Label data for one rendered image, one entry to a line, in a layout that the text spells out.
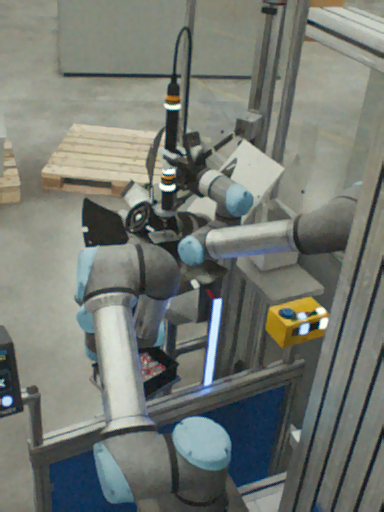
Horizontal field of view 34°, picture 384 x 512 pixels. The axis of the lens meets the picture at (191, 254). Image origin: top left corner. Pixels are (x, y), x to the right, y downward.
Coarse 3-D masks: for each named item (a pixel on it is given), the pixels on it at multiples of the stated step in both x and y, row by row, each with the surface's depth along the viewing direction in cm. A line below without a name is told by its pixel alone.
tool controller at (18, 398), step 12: (0, 336) 148; (0, 348) 144; (12, 348) 145; (0, 360) 145; (12, 360) 146; (0, 372) 145; (12, 372) 147; (0, 384) 146; (12, 384) 148; (0, 396) 147; (12, 396) 149; (0, 408) 148; (12, 408) 149
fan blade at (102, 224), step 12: (84, 204) 229; (96, 204) 224; (84, 216) 230; (96, 216) 224; (108, 216) 220; (120, 216) 215; (96, 228) 226; (108, 228) 221; (120, 228) 218; (84, 240) 232; (96, 240) 228; (108, 240) 224; (120, 240) 220
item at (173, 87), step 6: (174, 78) 173; (168, 84) 174; (174, 84) 174; (168, 90) 174; (174, 90) 174; (162, 192) 192; (168, 192) 191; (162, 198) 192; (168, 198) 192; (162, 204) 194; (168, 204) 193
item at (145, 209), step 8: (136, 208) 207; (144, 208) 204; (152, 208) 202; (128, 216) 208; (136, 216) 206; (144, 216) 202; (152, 216) 201; (128, 224) 206; (136, 224) 203; (144, 224) 200; (152, 224) 201; (160, 224) 203; (168, 224) 209; (176, 224) 208; (128, 232) 204; (136, 232) 202; (144, 232) 202; (176, 232) 207; (144, 240) 206
